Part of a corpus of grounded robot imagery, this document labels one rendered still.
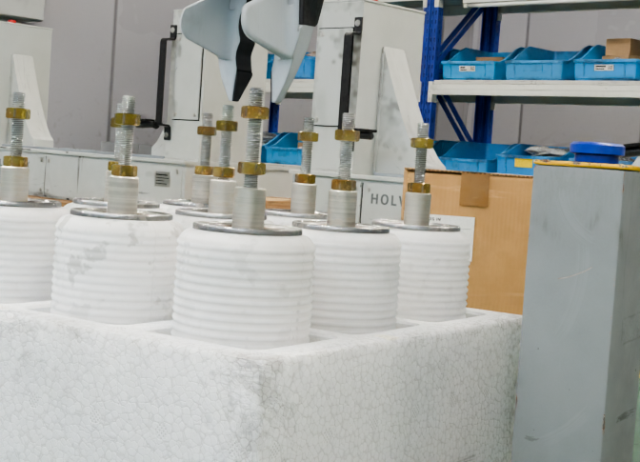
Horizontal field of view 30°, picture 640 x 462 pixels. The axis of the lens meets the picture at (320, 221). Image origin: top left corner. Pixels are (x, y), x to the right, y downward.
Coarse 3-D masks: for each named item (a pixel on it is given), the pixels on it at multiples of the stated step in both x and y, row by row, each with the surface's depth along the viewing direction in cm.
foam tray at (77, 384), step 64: (0, 320) 85; (64, 320) 83; (512, 320) 102; (0, 384) 85; (64, 384) 81; (128, 384) 78; (192, 384) 75; (256, 384) 72; (320, 384) 77; (384, 384) 84; (448, 384) 92; (512, 384) 103; (0, 448) 85; (64, 448) 81; (128, 448) 78; (192, 448) 75; (256, 448) 72; (320, 448) 78; (384, 448) 85; (448, 448) 93
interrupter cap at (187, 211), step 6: (180, 210) 97; (186, 210) 100; (192, 210) 99; (198, 210) 100; (204, 210) 101; (192, 216) 95; (198, 216) 95; (204, 216) 95; (210, 216) 95; (216, 216) 95; (222, 216) 95; (228, 216) 95
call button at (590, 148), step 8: (576, 144) 87; (584, 144) 87; (592, 144) 86; (600, 144) 86; (608, 144) 86; (616, 144) 87; (576, 152) 88; (584, 152) 87; (592, 152) 86; (600, 152) 86; (608, 152) 86; (616, 152) 87; (624, 152) 87; (576, 160) 88; (584, 160) 87; (592, 160) 87; (600, 160) 87; (608, 160) 87; (616, 160) 87
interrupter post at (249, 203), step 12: (240, 192) 81; (252, 192) 81; (264, 192) 82; (240, 204) 81; (252, 204) 81; (264, 204) 82; (240, 216) 81; (252, 216) 81; (264, 216) 82; (252, 228) 81
